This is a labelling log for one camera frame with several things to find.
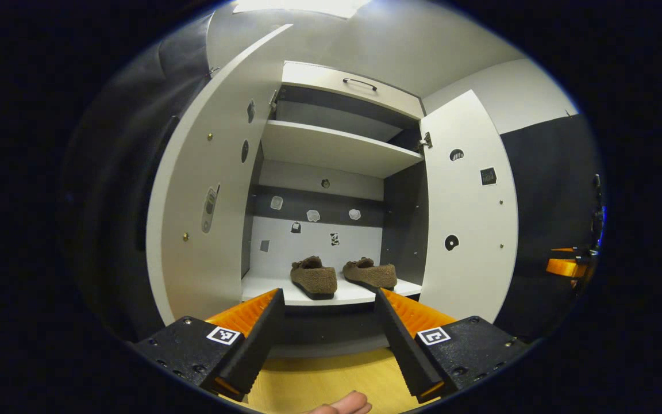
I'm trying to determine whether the white cabinet drawer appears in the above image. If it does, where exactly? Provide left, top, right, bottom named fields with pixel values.
left=281, top=60, right=426, bottom=118

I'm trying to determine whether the black backdrop cloth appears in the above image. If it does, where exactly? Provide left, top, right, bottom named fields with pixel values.
left=495, top=114, right=605, bottom=340
left=61, top=17, right=217, bottom=340

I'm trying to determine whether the white cabinet door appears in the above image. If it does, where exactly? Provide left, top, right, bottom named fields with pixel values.
left=146, top=24, right=294, bottom=325
left=420, top=89, right=519, bottom=324

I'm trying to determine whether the white shoe cabinet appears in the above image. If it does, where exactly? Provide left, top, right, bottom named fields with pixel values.
left=241, top=60, right=429, bottom=360

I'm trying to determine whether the white cabinet shelf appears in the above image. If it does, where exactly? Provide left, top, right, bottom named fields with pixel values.
left=241, top=270, right=424, bottom=306
left=261, top=120, right=425, bottom=179

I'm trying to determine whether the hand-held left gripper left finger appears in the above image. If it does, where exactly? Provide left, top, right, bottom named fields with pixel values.
left=133, top=287, right=286, bottom=402

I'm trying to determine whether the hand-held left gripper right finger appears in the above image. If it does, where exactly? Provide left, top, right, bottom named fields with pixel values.
left=374, top=287, right=530, bottom=403

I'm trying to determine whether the brown fuzzy shoe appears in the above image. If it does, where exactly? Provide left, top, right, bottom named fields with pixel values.
left=291, top=256, right=337, bottom=301
left=342, top=257, right=398, bottom=291

